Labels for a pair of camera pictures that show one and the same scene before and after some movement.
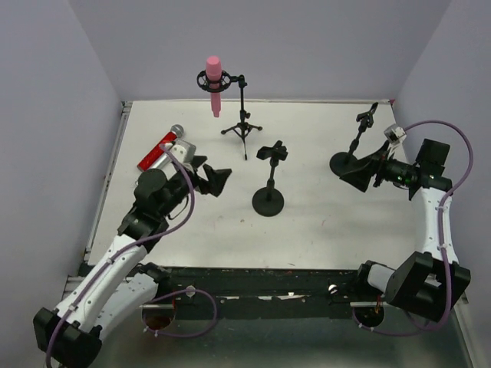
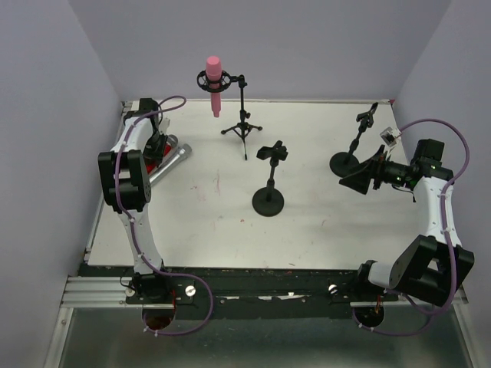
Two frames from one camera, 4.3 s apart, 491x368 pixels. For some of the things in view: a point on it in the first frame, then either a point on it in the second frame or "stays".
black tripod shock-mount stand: x=226 y=79 stays
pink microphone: x=213 y=72 stays
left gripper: x=199 y=175 -> x=156 y=149
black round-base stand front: x=269 y=201 stays
